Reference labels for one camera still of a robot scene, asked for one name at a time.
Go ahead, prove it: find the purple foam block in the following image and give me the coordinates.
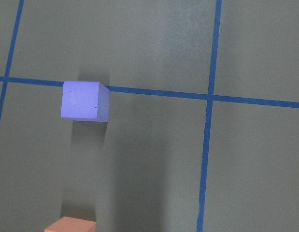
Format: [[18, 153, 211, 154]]
[[60, 81, 110, 122]]

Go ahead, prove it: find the orange foam block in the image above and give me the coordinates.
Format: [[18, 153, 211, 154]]
[[44, 217, 97, 232]]

